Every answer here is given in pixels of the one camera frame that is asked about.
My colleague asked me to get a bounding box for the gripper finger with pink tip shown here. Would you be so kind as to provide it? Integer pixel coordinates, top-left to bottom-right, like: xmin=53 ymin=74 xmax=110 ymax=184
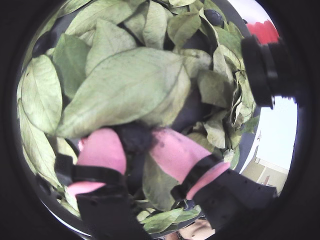
xmin=149 ymin=128 xmax=278 ymax=231
xmin=54 ymin=127 xmax=151 ymax=240

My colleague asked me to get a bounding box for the dark blueberry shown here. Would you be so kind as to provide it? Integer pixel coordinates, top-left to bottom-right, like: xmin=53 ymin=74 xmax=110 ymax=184
xmin=116 ymin=123 xmax=154 ymax=154
xmin=31 ymin=34 xmax=52 ymax=59
xmin=204 ymin=8 xmax=226 ymax=28
xmin=181 ymin=199 xmax=197 ymax=211

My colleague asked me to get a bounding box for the pile of green dried leaves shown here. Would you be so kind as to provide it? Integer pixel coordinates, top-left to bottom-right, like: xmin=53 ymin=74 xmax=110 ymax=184
xmin=16 ymin=0 xmax=261 ymax=235

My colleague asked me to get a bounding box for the red collapsible silicone cup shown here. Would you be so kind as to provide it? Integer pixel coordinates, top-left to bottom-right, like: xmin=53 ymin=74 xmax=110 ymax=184
xmin=246 ymin=21 xmax=280 ymax=45

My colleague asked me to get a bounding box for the seated person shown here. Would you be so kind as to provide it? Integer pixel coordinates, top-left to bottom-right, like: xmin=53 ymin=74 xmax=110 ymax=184
xmin=172 ymin=219 xmax=217 ymax=240

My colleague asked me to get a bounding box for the black gripper camera module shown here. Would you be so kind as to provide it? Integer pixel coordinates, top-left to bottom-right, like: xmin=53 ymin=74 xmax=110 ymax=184
xmin=240 ymin=34 xmax=300 ymax=110

